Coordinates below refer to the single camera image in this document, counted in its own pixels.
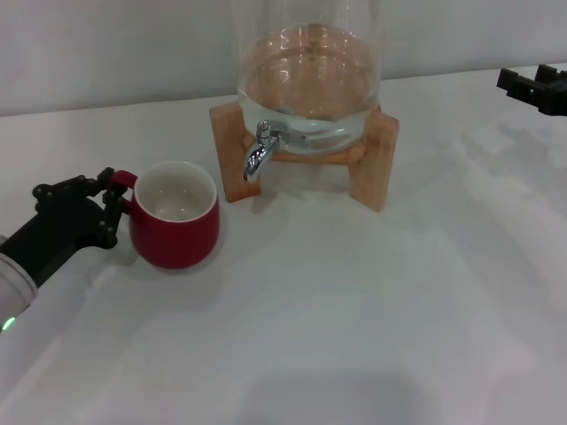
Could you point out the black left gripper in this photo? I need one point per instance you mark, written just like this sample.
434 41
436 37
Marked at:
62 230

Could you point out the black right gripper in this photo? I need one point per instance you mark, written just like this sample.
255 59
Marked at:
559 99

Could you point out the red ceramic cup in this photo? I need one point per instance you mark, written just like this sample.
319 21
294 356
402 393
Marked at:
177 234

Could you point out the chrome faucet tap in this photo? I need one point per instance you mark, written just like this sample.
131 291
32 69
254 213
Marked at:
259 152

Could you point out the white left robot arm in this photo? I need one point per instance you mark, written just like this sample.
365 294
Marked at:
13 283

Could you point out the wooden dispenser stand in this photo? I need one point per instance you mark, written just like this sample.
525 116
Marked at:
376 168

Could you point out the glass water dispenser jar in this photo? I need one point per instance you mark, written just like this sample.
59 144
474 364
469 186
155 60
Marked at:
310 66

